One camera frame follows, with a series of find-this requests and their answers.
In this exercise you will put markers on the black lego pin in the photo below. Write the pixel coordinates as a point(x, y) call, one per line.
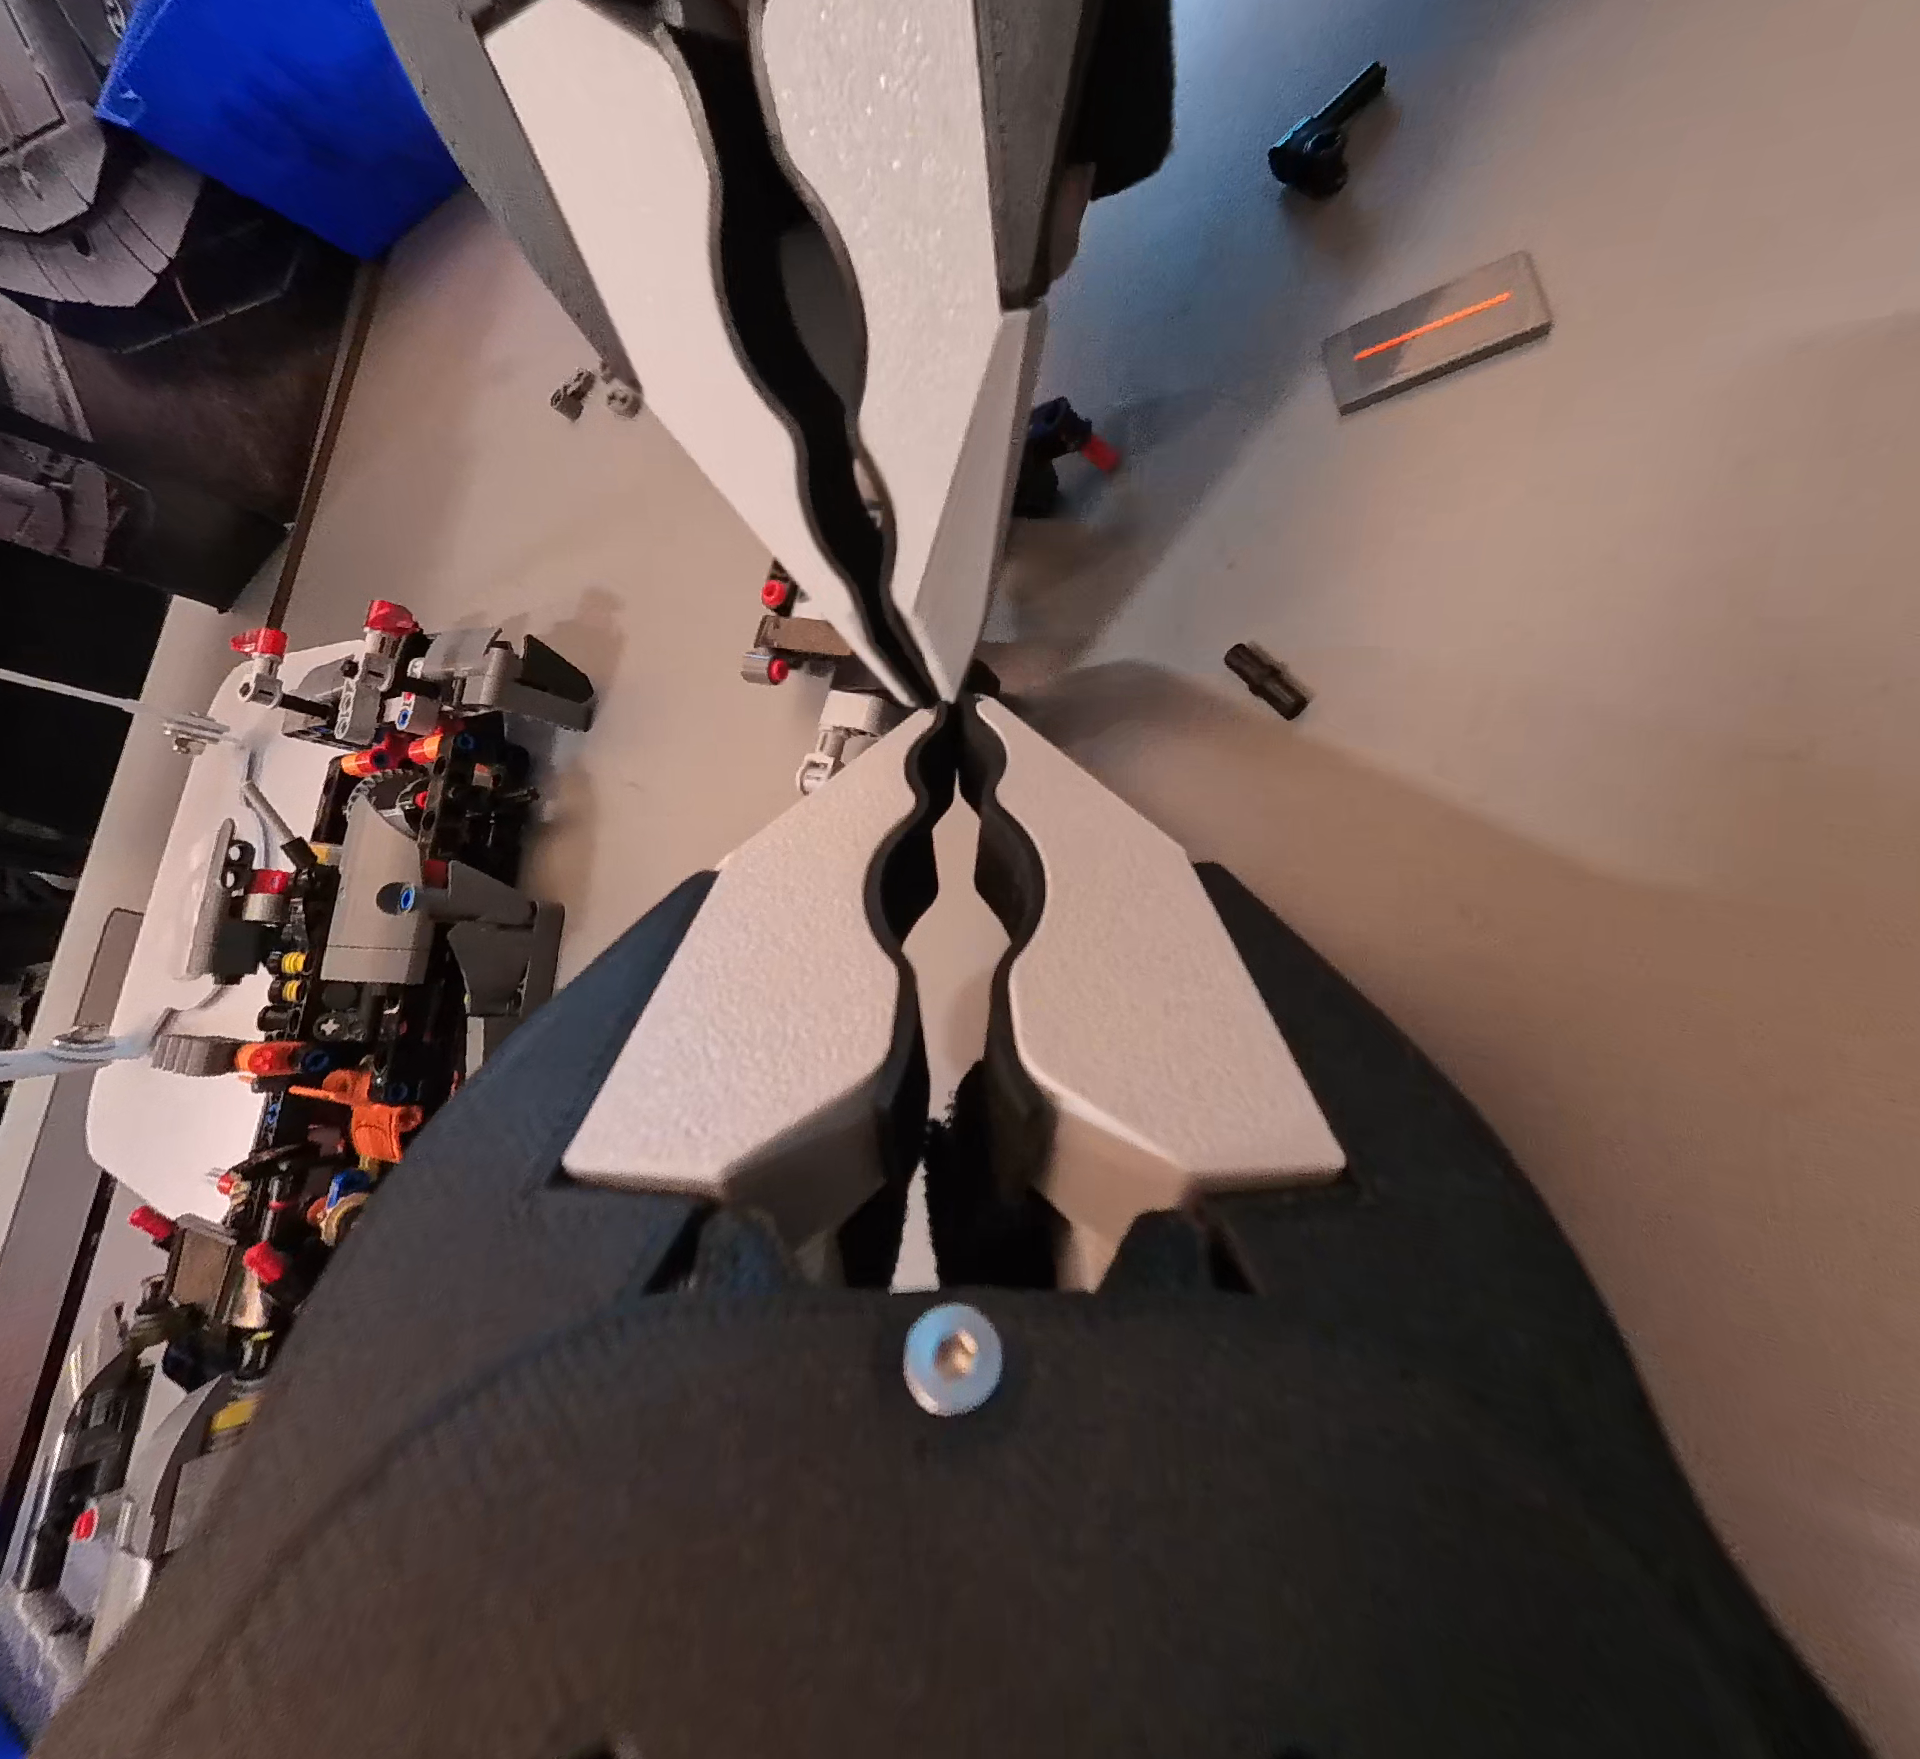
point(1269, 677)

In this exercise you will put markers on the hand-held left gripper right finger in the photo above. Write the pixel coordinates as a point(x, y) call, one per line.
point(1187, 1040)

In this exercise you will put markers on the blue storage bin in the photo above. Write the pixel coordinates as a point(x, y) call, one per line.
point(271, 67)

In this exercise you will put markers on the black grey lego subassembly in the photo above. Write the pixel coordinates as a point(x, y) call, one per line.
point(800, 640)

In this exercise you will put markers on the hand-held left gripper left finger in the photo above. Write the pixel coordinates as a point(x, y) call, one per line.
point(721, 1040)

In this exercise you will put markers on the dark lego tile red stripe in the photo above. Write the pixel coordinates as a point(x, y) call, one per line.
point(1440, 334)

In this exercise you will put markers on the black connector with axle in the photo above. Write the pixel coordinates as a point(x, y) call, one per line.
point(1328, 132)

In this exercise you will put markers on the lego car chassis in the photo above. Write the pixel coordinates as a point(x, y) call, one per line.
point(375, 920)

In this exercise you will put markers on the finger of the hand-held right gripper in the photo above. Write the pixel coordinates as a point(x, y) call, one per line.
point(915, 141)
point(601, 168)

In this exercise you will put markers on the dark lego set box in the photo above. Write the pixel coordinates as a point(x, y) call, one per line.
point(133, 334)

